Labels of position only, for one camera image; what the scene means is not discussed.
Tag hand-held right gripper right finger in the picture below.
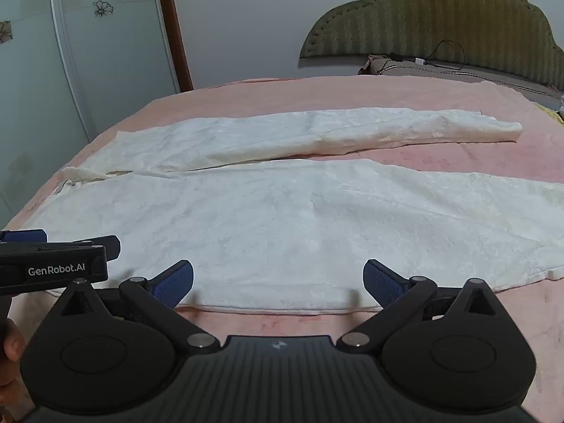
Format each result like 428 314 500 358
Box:
337 258 503 354

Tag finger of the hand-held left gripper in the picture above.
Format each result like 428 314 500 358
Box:
0 228 49 244
46 235 122 261

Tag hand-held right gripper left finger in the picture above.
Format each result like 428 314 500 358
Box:
61 259 220 356

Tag white pants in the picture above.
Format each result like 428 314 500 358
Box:
24 108 564 316

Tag person's left hand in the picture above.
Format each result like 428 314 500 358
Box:
0 316 26 406

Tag pink blanket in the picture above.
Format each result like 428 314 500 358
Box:
0 73 564 423

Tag flower print wardrobe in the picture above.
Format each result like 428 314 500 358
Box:
0 0 182 231

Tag yellow cloth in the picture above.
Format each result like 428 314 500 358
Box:
535 103 564 125

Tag olive padded headboard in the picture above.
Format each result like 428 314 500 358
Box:
299 0 564 87

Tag brown wooden door frame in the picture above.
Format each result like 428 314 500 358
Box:
154 0 195 93

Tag black cable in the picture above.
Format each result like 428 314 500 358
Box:
388 39 466 72

